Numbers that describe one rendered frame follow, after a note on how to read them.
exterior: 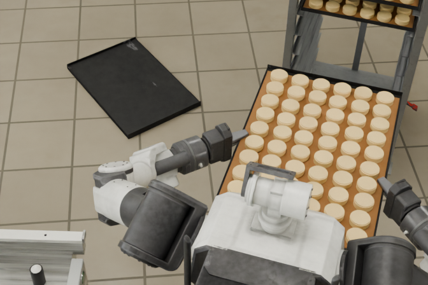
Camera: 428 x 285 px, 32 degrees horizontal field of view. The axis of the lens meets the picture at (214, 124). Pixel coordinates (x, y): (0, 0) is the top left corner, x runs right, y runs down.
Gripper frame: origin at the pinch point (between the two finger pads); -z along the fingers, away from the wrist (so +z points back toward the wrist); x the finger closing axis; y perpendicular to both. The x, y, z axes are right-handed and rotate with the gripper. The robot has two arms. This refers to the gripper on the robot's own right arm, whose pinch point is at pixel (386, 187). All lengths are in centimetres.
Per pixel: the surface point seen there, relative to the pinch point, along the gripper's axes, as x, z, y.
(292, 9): -12, -90, -30
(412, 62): -25, -58, -61
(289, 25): -20, -91, -29
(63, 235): -9, -31, 77
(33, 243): -11, -33, 84
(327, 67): -86, -126, -79
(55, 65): -100, -203, 31
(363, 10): -12, -78, -52
